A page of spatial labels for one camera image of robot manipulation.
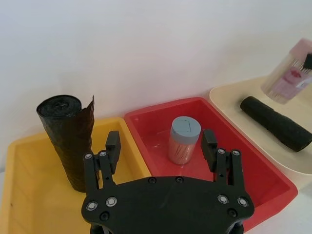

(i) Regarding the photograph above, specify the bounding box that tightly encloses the black bag roll, loose end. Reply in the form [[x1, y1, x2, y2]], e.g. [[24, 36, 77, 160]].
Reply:
[[36, 94, 96, 194]]

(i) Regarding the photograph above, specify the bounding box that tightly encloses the toothpick jar with grey lid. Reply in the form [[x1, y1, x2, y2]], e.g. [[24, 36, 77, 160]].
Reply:
[[167, 116, 202, 166]]

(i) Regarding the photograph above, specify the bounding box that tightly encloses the cream plastic tray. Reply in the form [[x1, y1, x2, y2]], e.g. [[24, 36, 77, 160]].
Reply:
[[209, 77, 312, 175]]

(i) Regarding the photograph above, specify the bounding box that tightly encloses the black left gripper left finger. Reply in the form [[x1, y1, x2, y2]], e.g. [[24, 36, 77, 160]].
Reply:
[[83, 131, 121, 195]]

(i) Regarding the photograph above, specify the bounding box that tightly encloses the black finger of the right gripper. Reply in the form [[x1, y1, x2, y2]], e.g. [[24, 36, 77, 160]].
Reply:
[[303, 52, 312, 75]]

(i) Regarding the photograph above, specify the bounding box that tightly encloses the black bag roll, tightly wound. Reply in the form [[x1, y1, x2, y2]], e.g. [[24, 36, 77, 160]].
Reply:
[[240, 96, 312, 153]]

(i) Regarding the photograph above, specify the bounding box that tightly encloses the yellow plastic tray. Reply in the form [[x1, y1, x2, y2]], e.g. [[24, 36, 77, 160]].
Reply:
[[0, 117, 152, 234]]

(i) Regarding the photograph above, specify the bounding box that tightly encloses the red plastic tray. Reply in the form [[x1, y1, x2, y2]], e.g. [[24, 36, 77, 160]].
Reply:
[[124, 97, 298, 234]]

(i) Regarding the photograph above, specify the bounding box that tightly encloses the toothpick jar with pink lid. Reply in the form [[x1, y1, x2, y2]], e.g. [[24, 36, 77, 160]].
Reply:
[[260, 38, 312, 105]]

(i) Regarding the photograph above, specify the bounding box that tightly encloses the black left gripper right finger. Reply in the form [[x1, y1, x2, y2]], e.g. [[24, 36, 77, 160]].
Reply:
[[201, 129, 244, 191]]

